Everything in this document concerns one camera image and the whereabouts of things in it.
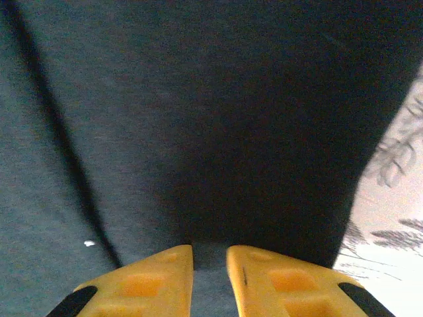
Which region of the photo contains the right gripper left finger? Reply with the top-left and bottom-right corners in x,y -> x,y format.
46,244 -> 194,317

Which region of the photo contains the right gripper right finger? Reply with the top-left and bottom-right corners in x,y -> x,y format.
226,244 -> 396,317

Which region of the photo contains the black t-shirt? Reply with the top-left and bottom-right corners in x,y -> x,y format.
0,0 -> 423,317

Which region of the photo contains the floral tablecloth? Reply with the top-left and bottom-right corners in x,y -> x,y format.
332,62 -> 423,317

